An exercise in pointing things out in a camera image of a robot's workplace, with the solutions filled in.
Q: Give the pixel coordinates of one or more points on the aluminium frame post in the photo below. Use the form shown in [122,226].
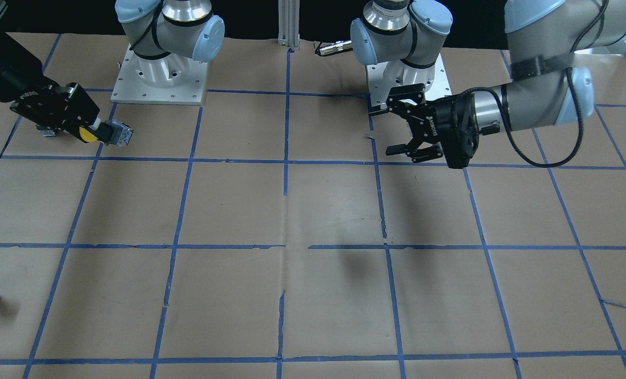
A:
[288,16]

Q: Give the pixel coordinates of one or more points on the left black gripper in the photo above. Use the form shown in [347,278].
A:
[437,127]

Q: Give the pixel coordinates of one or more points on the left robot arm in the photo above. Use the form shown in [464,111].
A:
[546,87]

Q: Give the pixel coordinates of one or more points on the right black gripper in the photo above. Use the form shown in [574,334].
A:
[8,79]

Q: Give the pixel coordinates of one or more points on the yellow push button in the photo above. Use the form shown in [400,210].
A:
[115,133]

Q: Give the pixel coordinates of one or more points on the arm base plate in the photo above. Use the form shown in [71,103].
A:
[384,76]
[171,80]

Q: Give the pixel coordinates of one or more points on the red push button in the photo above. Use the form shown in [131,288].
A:
[47,131]

